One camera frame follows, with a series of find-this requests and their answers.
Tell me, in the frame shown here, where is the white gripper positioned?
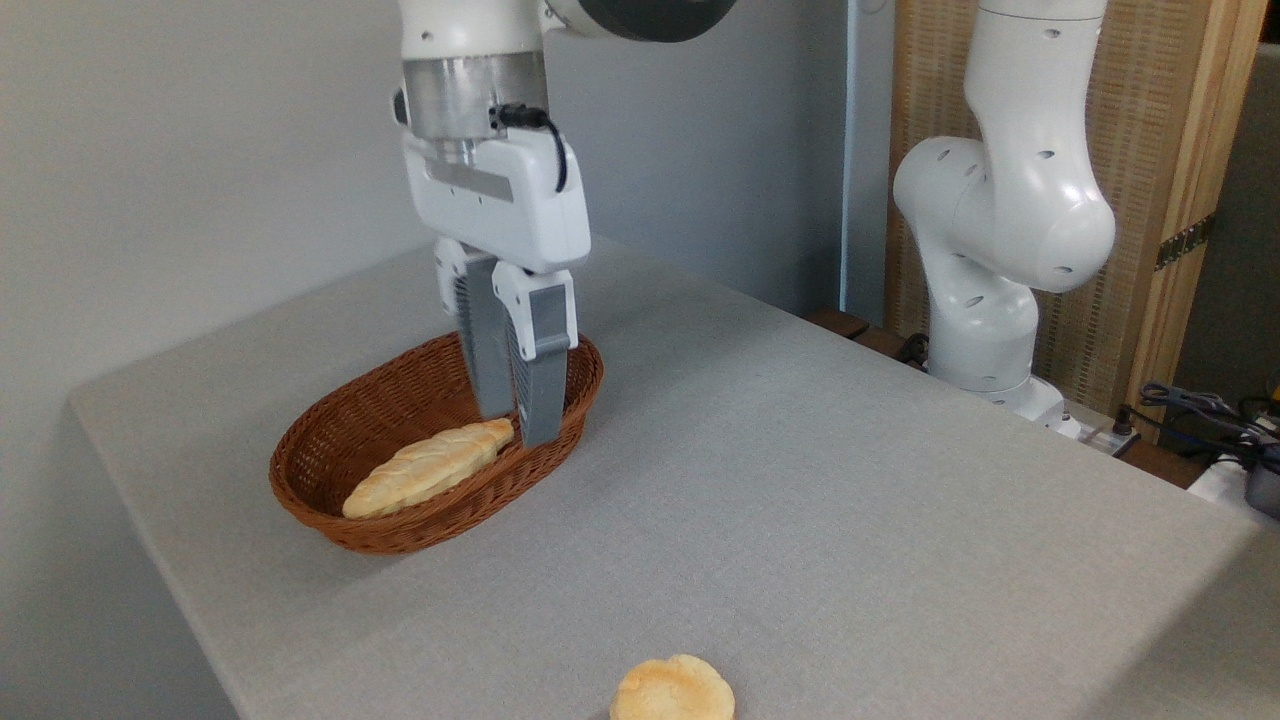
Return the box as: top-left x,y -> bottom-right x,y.
400,132 -> 592,449

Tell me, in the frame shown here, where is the round bread bun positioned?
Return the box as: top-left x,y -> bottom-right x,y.
610,654 -> 737,720

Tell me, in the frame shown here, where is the long braided bread loaf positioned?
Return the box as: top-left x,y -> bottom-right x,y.
342,418 -> 516,520

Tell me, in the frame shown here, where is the brown wicker basket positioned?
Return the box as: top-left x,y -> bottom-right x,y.
268,330 -> 605,556

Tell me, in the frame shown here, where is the grey tablecloth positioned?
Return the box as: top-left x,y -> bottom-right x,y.
68,235 -> 1280,720

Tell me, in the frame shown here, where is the dark metal screen hinge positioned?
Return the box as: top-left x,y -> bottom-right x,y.
1155,213 -> 1217,271

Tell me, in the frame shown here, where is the wooden woven folding screen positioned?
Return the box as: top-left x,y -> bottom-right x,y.
885,0 -> 1271,441

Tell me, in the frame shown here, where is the grey round device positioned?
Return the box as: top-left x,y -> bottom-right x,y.
1244,460 -> 1280,521

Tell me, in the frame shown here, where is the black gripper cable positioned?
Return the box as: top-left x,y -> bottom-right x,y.
497,103 -> 569,193

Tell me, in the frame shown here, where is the grey coiled cable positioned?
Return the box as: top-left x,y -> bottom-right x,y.
1140,382 -> 1243,421

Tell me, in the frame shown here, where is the black cable bundle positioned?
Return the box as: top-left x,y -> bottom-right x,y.
1130,395 -> 1280,471

